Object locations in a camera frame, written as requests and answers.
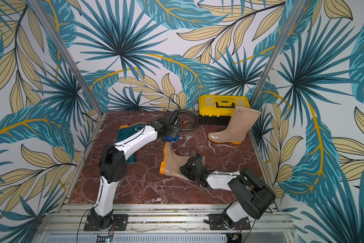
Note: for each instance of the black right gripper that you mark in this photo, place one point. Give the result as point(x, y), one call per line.
point(189, 165)

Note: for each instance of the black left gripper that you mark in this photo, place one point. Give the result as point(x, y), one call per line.
point(177, 130)

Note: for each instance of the beige boot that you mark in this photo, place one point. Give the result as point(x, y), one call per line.
point(172, 162)
point(240, 123)

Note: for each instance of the teal rubber boot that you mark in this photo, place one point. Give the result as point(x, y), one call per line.
point(124, 133)

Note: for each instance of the blue grey cloth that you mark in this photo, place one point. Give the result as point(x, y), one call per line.
point(171, 139)

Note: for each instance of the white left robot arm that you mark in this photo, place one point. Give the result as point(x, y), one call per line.
point(113, 166)

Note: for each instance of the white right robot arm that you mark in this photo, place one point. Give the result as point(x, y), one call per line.
point(253, 195)

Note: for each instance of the yellow black toolbox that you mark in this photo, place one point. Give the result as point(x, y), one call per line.
point(218, 109)

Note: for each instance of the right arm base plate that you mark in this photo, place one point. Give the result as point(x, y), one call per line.
point(223, 222)

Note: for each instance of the aluminium front rail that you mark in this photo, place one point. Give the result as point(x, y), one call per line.
point(170, 219)

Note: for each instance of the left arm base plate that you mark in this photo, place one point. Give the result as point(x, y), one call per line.
point(114, 222)

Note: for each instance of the right aluminium frame post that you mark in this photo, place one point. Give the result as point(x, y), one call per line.
point(282, 38)

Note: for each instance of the aluminium frame post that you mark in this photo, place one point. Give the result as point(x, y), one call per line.
point(42, 15)
point(282, 38)

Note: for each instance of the left aluminium frame post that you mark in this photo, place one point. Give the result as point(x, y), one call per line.
point(42, 15)

